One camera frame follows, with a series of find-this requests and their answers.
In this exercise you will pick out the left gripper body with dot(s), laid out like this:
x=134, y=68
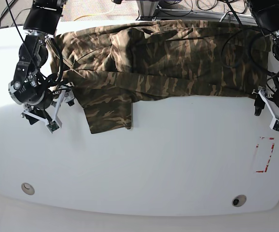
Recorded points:
x=269, y=102

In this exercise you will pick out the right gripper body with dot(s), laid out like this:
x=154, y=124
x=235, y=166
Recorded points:
x=47, y=110

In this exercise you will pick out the camouflage t-shirt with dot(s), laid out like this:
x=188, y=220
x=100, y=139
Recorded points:
x=113, y=67

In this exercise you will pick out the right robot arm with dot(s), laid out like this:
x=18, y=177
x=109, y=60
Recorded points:
x=40, y=95

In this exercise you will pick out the red tape rectangle marking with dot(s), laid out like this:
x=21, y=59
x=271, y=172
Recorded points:
x=262, y=155

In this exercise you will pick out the left table grommet hole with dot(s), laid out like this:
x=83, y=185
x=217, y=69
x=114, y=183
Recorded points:
x=28, y=189

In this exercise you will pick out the table grommet hole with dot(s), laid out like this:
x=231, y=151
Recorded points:
x=239, y=201
x=28, y=189

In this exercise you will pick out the right table grommet hole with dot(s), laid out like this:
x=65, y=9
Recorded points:
x=239, y=201

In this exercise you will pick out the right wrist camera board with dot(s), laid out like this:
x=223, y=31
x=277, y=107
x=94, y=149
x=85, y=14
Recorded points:
x=53, y=126

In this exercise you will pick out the aluminium frame stand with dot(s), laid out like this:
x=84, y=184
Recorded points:
x=231, y=11

